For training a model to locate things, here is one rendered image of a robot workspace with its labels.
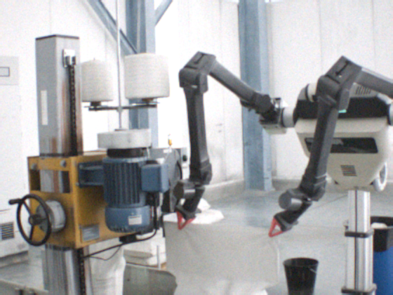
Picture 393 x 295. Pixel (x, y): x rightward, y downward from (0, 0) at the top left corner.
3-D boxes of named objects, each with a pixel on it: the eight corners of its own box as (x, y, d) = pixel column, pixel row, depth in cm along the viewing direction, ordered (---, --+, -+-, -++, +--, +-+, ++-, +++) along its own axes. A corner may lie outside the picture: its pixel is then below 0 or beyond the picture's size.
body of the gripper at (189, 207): (172, 209, 218) (180, 193, 216) (188, 206, 227) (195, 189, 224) (185, 218, 215) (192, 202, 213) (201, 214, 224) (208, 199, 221)
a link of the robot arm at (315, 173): (353, 88, 168) (329, 72, 175) (340, 93, 165) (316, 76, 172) (327, 197, 193) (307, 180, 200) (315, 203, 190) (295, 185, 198)
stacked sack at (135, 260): (179, 258, 529) (179, 246, 529) (149, 270, 493) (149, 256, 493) (125, 251, 567) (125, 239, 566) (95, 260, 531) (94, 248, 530)
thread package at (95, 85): (122, 102, 221) (121, 59, 220) (96, 102, 209) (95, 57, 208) (95, 104, 229) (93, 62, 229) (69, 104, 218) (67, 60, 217)
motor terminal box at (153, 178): (170, 196, 196) (169, 163, 196) (164, 200, 186) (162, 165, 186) (147, 196, 198) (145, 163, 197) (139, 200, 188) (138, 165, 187)
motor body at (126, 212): (158, 227, 196) (156, 155, 195) (130, 235, 184) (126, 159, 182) (125, 224, 205) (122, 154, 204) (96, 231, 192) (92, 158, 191)
